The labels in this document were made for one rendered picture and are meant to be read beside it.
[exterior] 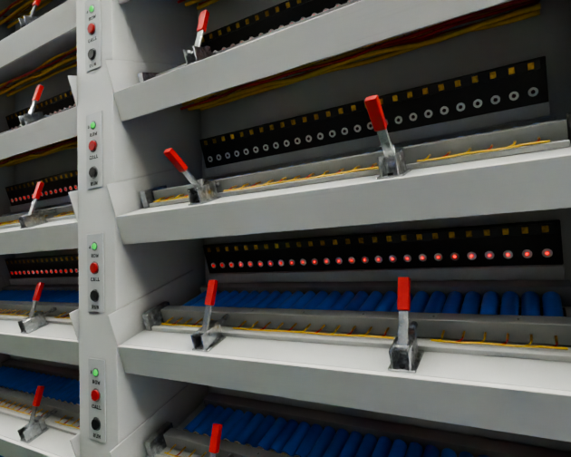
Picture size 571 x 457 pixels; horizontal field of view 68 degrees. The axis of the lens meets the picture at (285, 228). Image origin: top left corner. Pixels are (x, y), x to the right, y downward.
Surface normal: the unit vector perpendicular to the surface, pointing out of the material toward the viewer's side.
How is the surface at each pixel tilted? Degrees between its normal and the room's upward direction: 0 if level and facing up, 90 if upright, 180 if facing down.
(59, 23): 108
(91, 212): 90
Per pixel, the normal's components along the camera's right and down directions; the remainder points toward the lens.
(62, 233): -0.48, 0.27
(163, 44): 0.85, -0.07
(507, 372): -0.20, -0.96
